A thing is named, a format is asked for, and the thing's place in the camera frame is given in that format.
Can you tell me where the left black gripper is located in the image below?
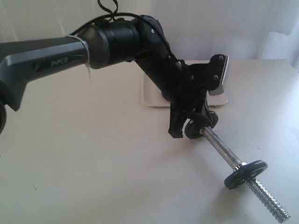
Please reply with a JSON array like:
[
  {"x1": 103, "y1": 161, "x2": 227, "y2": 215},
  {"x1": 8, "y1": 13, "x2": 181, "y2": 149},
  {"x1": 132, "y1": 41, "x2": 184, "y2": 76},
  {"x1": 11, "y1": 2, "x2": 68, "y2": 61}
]
[{"x1": 162, "y1": 59, "x2": 216, "y2": 138}]

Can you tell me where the white zip tie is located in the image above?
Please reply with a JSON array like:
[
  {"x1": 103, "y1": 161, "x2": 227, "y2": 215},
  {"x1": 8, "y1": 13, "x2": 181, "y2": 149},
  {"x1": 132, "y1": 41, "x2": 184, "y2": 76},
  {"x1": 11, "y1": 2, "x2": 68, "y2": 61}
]
[{"x1": 66, "y1": 35, "x2": 92, "y2": 83}]

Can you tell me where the white curtain backdrop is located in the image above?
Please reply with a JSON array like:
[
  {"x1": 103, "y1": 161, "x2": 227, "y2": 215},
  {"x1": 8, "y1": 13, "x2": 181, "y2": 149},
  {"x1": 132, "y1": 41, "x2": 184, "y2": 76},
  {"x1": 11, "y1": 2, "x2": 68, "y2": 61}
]
[{"x1": 0, "y1": 0, "x2": 299, "y2": 66}]

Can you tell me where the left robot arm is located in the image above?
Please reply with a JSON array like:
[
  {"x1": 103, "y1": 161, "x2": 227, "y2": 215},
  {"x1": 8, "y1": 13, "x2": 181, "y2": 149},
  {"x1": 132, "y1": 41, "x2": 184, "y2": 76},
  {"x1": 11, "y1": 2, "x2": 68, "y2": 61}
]
[{"x1": 0, "y1": 13, "x2": 218, "y2": 139}]

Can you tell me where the black plate end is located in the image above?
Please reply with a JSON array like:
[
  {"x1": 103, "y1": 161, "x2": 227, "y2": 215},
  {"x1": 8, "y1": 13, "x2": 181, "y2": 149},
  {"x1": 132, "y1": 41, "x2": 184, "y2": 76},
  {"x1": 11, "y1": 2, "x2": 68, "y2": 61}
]
[{"x1": 224, "y1": 160, "x2": 268, "y2": 189}]

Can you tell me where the white rectangular tray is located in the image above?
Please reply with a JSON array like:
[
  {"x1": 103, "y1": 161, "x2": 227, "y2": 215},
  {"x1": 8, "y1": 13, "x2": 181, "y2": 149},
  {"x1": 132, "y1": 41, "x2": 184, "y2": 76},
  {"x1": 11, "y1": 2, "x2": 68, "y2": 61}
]
[{"x1": 142, "y1": 74, "x2": 228, "y2": 108}]

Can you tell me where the chrome threaded dumbbell bar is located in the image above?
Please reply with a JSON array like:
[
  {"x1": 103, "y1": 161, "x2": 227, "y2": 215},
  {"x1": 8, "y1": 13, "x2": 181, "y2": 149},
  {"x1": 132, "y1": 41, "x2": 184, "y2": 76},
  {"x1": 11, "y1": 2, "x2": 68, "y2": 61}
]
[{"x1": 201, "y1": 127, "x2": 291, "y2": 223}]

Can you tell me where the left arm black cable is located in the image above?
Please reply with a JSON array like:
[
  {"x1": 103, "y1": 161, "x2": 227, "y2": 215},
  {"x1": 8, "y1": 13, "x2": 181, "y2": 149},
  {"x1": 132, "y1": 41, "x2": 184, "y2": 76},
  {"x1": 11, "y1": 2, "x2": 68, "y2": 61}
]
[{"x1": 70, "y1": 0, "x2": 185, "y2": 70}]

